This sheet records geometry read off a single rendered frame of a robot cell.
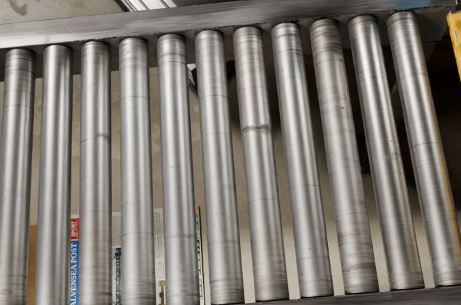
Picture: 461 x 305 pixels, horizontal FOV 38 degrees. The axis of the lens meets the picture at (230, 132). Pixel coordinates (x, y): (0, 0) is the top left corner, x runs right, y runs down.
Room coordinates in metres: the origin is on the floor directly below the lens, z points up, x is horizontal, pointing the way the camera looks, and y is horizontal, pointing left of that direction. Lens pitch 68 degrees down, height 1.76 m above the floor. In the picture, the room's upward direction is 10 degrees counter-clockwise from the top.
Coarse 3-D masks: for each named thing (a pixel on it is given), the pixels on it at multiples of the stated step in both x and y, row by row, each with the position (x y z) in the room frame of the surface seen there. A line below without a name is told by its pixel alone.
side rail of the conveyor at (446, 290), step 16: (432, 288) 0.10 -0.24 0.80; (448, 288) 0.10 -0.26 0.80; (240, 304) 0.12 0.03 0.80; (256, 304) 0.12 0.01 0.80; (272, 304) 0.11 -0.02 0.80; (288, 304) 0.11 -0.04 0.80; (304, 304) 0.11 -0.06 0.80; (320, 304) 0.10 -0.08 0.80; (336, 304) 0.10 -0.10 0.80; (352, 304) 0.10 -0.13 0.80; (368, 304) 0.09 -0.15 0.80; (384, 304) 0.09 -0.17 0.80; (400, 304) 0.08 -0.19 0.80; (416, 304) 0.08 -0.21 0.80; (432, 304) 0.08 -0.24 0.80; (448, 304) 0.07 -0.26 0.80
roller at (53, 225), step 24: (48, 48) 0.59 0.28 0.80; (48, 72) 0.55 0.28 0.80; (72, 72) 0.55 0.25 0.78; (48, 96) 0.50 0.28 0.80; (72, 96) 0.51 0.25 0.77; (48, 120) 0.46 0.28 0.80; (72, 120) 0.47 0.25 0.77; (48, 144) 0.42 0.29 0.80; (48, 168) 0.38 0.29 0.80; (48, 192) 0.34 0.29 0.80; (48, 216) 0.30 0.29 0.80; (48, 240) 0.26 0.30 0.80; (48, 264) 0.23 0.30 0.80; (48, 288) 0.19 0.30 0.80
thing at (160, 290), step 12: (72, 216) 0.53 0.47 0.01; (120, 216) 0.51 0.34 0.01; (156, 216) 0.49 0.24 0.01; (72, 228) 0.50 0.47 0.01; (120, 228) 0.48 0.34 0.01; (156, 228) 0.46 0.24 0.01; (72, 240) 0.47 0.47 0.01; (120, 240) 0.44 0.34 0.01; (156, 240) 0.43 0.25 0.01; (72, 252) 0.43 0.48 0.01; (120, 252) 0.41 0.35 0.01; (156, 252) 0.39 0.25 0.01; (72, 264) 0.40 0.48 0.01; (120, 264) 0.38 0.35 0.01; (156, 264) 0.36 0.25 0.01; (72, 276) 0.37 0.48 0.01; (120, 276) 0.35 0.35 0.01; (156, 276) 0.33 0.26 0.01; (72, 288) 0.34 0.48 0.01; (120, 288) 0.32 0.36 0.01; (156, 288) 0.30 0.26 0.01; (72, 300) 0.31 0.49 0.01; (120, 300) 0.29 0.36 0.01; (156, 300) 0.27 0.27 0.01
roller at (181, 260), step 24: (168, 48) 0.55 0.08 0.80; (168, 72) 0.51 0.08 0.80; (168, 96) 0.46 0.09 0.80; (168, 120) 0.42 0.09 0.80; (168, 144) 0.38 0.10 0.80; (168, 168) 0.34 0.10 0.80; (192, 168) 0.34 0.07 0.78; (168, 192) 0.31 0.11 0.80; (192, 192) 0.30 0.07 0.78; (168, 216) 0.27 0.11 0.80; (192, 216) 0.26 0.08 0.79; (168, 240) 0.23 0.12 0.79; (192, 240) 0.23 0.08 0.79; (168, 264) 0.20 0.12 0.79; (192, 264) 0.19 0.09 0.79; (168, 288) 0.16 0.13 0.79; (192, 288) 0.16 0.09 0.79
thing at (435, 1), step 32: (256, 0) 0.61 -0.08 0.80; (288, 0) 0.60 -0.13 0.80; (320, 0) 0.59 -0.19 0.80; (352, 0) 0.58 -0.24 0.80; (384, 0) 0.57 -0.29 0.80; (416, 0) 0.56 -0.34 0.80; (448, 0) 0.55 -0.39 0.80; (0, 32) 0.64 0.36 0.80; (32, 32) 0.63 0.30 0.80; (64, 32) 0.61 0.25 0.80; (96, 32) 0.60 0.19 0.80; (128, 32) 0.59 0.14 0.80; (160, 32) 0.58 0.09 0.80; (192, 32) 0.58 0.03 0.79; (224, 32) 0.57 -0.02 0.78; (384, 32) 0.55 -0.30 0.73; (0, 64) 0.61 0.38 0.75
